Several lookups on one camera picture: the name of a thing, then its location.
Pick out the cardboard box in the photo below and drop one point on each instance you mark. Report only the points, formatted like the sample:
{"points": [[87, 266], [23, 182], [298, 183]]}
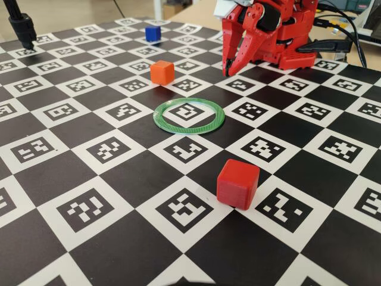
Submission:
{"points": [[175, 6]]}

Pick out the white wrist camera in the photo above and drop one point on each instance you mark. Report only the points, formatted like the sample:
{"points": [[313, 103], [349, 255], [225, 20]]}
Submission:
{"points": [[221, 10]]}

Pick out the blue cube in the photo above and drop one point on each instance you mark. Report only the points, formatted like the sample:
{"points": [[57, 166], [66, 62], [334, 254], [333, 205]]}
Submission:
{"points": [[152, 33]]}

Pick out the black usb plug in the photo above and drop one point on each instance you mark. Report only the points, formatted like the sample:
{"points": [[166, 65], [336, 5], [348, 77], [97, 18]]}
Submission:
{"points": [[323, 23]]}

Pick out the white device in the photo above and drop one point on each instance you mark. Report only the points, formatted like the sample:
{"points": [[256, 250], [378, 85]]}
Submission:
{"points": [[370, 18]]}

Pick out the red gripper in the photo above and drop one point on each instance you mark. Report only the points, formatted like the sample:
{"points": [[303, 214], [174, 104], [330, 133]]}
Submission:
{"points": [[233, 30]]}

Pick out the orange cube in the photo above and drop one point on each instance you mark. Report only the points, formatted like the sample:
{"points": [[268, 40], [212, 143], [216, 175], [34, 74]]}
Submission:
{"points": [[162, 73]]}

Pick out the red robot arm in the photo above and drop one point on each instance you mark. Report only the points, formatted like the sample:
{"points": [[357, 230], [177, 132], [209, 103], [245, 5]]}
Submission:
{"points": [[297, 29]]}

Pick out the white pole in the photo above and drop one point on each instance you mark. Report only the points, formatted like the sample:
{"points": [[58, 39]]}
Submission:
{"points": [[158, 9]]}

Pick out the red cube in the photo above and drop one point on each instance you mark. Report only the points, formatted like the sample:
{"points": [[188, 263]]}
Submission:
{"points": [[238, 184]]}

